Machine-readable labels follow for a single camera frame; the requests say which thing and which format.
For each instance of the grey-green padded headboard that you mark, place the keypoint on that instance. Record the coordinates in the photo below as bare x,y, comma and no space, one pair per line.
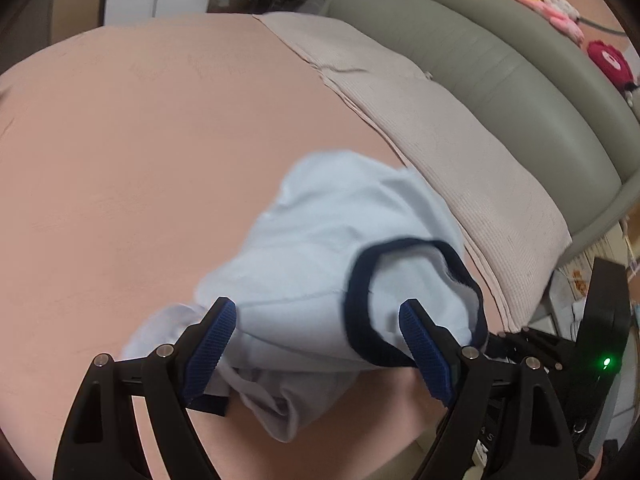
500,50

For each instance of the red round plush toy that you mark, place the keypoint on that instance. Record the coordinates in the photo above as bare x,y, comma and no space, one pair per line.
610,60

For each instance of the pink bed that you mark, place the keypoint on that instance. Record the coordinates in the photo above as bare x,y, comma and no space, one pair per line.
150,160

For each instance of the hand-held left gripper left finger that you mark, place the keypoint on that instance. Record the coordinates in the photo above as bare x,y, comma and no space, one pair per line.
210,350

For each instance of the light blue navy-trimmed shirt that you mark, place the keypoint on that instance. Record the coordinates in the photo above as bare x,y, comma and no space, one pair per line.
320,240

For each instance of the pink plush toy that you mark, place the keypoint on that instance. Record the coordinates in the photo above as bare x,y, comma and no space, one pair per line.
560,15

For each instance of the beige ribbed pillow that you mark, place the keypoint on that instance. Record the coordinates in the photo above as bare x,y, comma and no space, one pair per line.
425,120

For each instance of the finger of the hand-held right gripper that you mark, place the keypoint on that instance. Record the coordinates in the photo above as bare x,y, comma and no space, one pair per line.
550,346

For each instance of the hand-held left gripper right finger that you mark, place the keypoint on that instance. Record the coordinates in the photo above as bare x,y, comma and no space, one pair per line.
425,350

